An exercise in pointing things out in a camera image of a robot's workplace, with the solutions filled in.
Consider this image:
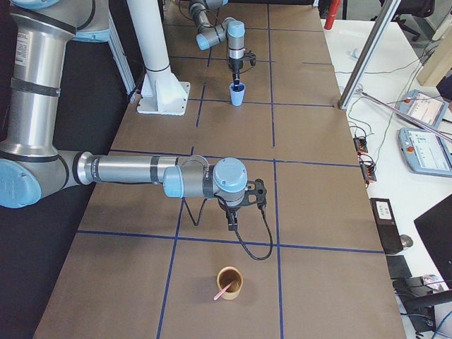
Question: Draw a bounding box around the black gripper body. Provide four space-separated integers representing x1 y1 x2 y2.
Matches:
227 49 256 76
215 179 267 221

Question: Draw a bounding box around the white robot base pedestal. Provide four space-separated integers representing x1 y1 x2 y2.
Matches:
127 0 190 116

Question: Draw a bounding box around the pink chopstick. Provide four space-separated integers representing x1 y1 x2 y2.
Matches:
213 282 232 301

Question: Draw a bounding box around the white paper cup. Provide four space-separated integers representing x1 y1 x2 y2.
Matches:
350 48 361 59

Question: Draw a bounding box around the lower teach pendant tablet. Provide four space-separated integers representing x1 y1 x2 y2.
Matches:
398 128 451 177

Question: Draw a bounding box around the aluminium frame post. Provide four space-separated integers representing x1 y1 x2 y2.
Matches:
338 0 400 109

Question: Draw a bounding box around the reacher grabber stick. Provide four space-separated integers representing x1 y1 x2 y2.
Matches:
356 90 452 143

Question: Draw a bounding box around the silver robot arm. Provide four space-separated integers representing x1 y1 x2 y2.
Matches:
189 1 256 92
1 1 266 234

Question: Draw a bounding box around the black laptop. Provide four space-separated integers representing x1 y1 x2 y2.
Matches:
414 196 452 287

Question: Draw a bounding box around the teach pendant tablet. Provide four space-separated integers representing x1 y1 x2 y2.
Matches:
398 128 451 177
395 90 448 129

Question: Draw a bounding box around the brown cylindrical cup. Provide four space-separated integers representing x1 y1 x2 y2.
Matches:
216 266 244 300

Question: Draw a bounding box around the black power adapter box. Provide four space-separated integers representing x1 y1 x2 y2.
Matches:
369 198 403 255

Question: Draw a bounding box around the upper teach pendant tablet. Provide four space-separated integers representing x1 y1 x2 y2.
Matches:
395 90 448 129

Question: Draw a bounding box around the orange black connector board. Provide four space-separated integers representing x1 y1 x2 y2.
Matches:
353 136 368 155

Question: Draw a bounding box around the red cylinder bottle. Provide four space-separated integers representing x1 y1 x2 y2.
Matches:
323 0 342 30

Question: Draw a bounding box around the blue paper cup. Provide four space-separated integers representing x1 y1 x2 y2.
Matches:
230 82 246 107

